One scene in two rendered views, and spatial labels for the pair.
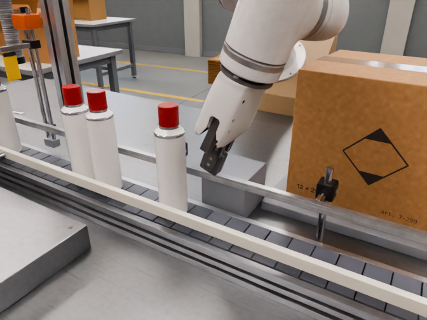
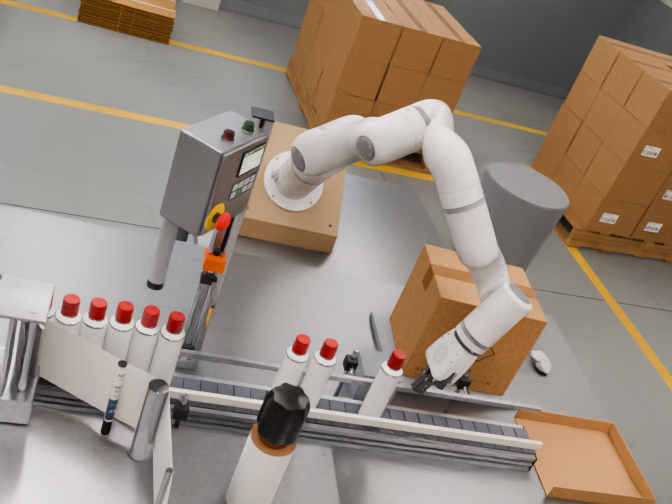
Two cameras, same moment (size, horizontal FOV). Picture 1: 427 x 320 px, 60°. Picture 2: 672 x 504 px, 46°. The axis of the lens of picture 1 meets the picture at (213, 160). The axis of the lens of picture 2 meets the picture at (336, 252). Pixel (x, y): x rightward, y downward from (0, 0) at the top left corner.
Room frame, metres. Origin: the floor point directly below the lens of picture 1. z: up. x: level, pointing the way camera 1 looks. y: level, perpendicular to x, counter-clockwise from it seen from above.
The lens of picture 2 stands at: (-0.18, 1.32, 2.13)
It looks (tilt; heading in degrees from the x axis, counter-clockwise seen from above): 31 degrees down; 309
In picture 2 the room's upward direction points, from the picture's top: 22 degrees clockwise
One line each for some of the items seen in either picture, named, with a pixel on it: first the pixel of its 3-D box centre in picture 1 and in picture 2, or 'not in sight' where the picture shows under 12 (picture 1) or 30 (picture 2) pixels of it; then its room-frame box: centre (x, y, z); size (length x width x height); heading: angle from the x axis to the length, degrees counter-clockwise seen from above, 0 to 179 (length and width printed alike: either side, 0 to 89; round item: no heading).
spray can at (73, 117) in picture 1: (79, 136); (289, 372); (0.68, 0.27, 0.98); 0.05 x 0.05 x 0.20
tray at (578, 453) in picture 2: not in sight; (582, 457); (0.25, -0.45, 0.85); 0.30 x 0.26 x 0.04; 59
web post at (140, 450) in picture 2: not in sight; (148, 420); (0.67, 0.62, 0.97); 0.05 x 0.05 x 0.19
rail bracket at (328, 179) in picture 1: (320, 217); (458, 399); (0.50, -0.18, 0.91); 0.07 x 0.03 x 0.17; 149
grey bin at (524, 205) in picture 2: not in sight; (502, 232); (1.67, -2.19, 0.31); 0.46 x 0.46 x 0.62
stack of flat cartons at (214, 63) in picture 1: (236, 69); not in sight; (4.97, -0.31, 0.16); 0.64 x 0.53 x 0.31; 68
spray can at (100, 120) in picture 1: (103, 143); (317, 376); (0.65, 0.21, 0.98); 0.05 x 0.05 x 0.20
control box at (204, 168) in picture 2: not in sight; (215, 173); (0.89, 0.45, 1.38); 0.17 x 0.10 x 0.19; 114
